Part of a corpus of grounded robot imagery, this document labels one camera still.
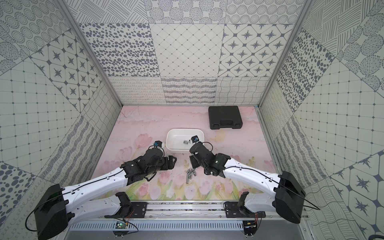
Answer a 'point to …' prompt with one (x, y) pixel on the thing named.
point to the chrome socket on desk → (191, 172)
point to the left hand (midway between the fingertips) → (172, 156)
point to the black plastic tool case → (225, 116)
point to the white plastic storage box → (175, 138)
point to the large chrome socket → (186, 142)
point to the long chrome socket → (187, 179)
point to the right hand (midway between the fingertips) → (195, 154)
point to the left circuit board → (120, 225)
